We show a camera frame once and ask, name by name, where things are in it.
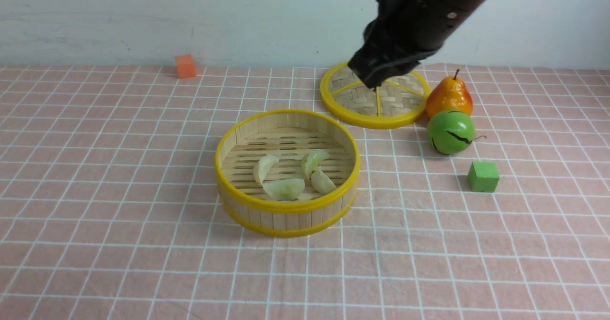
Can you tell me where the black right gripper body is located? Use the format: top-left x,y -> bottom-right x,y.
348,0 -> 444,89

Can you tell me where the greenish dumpling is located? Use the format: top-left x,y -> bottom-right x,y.
301,150 -> 331,180

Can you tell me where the pale green dumpling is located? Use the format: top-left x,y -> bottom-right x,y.
262,177 -> 305,201

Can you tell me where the white dumpling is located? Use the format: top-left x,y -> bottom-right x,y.
253,155 -> 279,185

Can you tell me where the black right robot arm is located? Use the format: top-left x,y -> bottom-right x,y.
348,0 -> 485,88

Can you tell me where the woven steamer lid yellow rim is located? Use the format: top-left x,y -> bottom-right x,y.
319,63 -> 431,130

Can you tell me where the bamboo steamer tray yellow rim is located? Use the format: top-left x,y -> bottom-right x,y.
215,109 -> 360,237

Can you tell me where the orange yellow toy pear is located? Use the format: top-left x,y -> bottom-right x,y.
425,69 -> 473,119

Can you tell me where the green toy apple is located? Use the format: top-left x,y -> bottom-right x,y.
427,110 -> 486,155

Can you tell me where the green foam cube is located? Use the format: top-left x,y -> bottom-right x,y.
467,161 -> 500,193

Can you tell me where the orange foam cube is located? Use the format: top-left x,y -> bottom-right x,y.
174,54 -> 197,79

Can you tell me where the pink checkered tablecloth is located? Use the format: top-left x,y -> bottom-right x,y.
0,66 -> 610,320

